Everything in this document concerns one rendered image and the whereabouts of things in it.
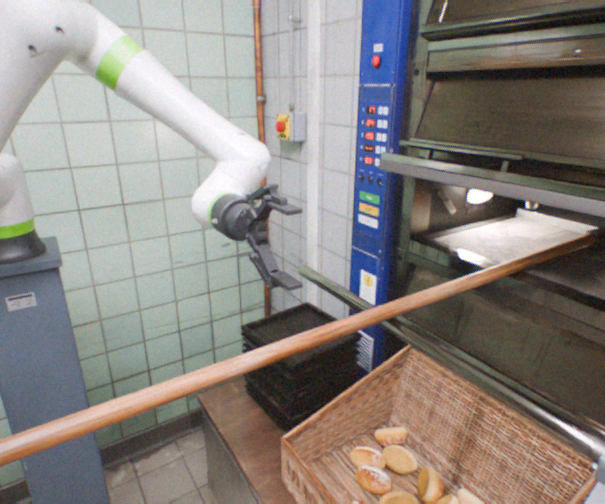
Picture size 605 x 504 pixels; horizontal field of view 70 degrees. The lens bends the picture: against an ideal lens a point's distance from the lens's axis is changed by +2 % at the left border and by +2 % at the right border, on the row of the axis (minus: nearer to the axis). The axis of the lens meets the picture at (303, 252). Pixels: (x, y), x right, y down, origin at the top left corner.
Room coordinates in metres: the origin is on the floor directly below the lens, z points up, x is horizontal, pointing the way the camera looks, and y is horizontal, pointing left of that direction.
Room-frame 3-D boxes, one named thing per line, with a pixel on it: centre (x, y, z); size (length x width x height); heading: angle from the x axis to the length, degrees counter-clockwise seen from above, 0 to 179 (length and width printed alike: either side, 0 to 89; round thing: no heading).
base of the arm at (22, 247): (1.07, 0.77, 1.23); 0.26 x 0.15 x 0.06; 32
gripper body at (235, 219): (0.82, 0.10, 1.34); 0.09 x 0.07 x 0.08; 33
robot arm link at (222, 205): (0.88, 0.14, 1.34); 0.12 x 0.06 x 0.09; 123
